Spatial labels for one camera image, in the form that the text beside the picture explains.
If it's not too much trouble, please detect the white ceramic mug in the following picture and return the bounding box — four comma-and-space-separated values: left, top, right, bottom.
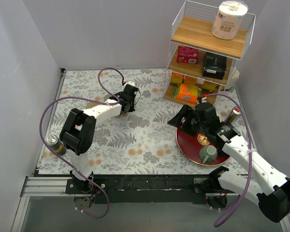
103, 94, 112, 101

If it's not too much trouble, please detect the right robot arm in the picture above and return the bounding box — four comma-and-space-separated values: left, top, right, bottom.
168, 102, 290, 222

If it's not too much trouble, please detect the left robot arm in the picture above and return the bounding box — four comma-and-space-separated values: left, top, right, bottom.
59, 81, 139, 193

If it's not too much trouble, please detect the light green mug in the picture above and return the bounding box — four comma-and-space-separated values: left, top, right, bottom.
199, 145, 218, 164

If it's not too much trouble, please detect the red round tray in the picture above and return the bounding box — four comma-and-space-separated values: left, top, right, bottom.
176, 122, 230, 166

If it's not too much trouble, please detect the orange sponge box right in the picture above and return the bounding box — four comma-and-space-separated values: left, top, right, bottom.
202, 81, 219, 93

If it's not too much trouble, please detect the orange sponge box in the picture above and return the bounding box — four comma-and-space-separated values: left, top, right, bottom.
183, 75, 197, 86
202, 81, 219, 93

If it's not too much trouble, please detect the red white drink can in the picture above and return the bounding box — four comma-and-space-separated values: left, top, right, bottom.
224, 106, 242, 123

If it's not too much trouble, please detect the floral table mat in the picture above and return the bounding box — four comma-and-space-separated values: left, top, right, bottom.
38, 69, 254, 175

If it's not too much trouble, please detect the orange sponge box middle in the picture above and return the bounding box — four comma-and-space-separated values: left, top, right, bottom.
183, 75, 197, 86

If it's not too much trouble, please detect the orange yellow sponge pack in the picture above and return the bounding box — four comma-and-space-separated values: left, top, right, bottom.
170, 72, 184, 86

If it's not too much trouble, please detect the black box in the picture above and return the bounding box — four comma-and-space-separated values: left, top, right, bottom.
203, 52, 227, 80

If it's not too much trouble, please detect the pink sponge box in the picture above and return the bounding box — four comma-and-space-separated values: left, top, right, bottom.
176, 45, 199, 64

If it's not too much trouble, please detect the dark drink can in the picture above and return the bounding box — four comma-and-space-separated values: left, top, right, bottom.
46, 134, 67, 156

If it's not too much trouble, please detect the toilet paper roll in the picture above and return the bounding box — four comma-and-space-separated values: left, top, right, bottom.
211, 0, 248, 40

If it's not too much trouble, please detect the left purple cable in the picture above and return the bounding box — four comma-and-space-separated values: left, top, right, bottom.
39, 67, 126, 219

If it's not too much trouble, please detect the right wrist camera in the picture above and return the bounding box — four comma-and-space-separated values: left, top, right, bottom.
196, 94, 207, 104

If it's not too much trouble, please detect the white wire wooden shelf rack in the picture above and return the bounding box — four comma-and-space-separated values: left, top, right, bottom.
163, 0, 256, 104

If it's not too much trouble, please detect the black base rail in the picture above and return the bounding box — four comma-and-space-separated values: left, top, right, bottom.
65, 173, 235, 205

